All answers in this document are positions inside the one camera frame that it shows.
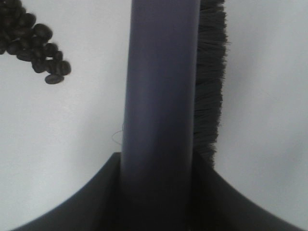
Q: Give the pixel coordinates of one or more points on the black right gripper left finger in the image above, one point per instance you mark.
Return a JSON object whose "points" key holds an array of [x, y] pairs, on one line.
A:
{"points": [[93, 208]]}

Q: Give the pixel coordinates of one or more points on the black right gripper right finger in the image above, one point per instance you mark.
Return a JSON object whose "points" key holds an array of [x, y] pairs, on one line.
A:
{"points": [[217, 206]]}

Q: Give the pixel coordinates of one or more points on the pile of coffee beans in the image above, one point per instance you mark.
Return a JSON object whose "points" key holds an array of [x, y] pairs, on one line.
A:
{"points": [[21, 36]]}

